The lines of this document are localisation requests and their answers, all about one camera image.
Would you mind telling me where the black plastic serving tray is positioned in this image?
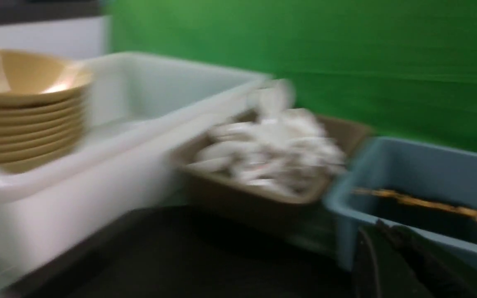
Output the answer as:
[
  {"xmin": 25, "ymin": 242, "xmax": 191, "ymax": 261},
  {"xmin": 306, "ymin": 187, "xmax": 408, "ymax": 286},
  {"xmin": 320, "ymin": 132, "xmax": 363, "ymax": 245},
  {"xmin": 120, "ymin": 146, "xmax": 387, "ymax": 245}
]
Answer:
[{"xmin": 0, "ymin": 206, "xmax": 352, "ymax": 298}]

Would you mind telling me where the stack of yellow bowls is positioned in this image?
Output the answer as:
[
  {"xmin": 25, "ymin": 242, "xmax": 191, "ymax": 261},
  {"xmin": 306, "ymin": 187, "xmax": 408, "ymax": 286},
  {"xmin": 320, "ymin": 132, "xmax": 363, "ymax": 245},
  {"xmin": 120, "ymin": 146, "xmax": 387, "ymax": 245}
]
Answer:
[{"xmin": 0, "ymin": 49, "xmax": 94, "ymax": 174}]

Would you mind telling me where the green backdrop cloth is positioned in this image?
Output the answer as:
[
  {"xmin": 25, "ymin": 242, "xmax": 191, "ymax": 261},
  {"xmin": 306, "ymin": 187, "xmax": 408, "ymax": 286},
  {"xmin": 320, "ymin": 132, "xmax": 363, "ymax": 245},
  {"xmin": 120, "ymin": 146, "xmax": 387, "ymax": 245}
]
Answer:
[{"xmin": 104, "ymin": 0, "xmax": 477, "ymax": 151}]

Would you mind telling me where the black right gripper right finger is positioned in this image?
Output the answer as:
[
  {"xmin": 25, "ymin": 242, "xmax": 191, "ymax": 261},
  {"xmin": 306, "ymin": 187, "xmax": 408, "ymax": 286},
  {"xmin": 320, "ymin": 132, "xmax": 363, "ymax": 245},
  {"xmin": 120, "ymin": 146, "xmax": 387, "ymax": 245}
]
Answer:
[{"xmin": 377, "ymin": 220, "xmax": 477, "ymax": 298}]

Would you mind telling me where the teal plastic chopstick bin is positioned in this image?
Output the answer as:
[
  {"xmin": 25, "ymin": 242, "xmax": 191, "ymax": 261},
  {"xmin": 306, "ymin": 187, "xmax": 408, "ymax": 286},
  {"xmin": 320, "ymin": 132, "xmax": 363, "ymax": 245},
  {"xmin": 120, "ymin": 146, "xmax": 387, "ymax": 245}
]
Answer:
[{"xmin": 322, "ymin": 137, "xmax": 477, "ymax": 271}]

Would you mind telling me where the pile of white spoons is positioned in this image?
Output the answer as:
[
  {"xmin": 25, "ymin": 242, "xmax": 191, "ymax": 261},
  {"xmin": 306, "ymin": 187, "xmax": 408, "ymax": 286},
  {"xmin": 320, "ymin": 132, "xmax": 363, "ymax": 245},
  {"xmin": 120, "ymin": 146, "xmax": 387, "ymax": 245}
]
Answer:
[{"xmin": 188, "ymin": 79, "xmax": 346, "ymax": 197}]

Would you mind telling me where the brown plastic spoon bin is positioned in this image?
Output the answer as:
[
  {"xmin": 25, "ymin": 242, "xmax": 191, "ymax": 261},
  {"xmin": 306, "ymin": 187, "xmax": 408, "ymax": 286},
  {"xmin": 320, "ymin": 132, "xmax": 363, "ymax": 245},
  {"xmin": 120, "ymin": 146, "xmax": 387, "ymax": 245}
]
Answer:
[{"xmin": 170, "ymin": 110, "xmax": 373, "ymax": 236}]

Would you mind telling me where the bundle of black chopsticks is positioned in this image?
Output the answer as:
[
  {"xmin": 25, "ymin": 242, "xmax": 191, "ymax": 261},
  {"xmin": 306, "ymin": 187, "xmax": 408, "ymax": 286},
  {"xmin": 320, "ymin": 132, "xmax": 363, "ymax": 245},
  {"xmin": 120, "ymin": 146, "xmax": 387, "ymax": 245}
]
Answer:
[{"xmin": 352, "ymin": 188, "xmax": 477, "ymax": 245}]

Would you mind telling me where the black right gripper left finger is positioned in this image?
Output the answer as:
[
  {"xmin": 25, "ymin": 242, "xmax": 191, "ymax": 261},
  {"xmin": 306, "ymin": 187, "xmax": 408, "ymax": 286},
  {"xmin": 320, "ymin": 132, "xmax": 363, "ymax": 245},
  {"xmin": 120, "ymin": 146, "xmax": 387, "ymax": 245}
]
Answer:
[{"xmin": 352, "ymin": 225, "xmax": 429, "ymax": 298}]

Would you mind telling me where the large white plastic tub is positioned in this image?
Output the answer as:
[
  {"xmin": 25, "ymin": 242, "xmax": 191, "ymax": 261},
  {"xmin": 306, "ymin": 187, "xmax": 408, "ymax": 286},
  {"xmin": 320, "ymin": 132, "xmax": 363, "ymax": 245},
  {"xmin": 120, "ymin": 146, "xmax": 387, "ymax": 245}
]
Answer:
[{"xmin": 0, "ymin": 52, "xmax": 272, "ymax": 279}]

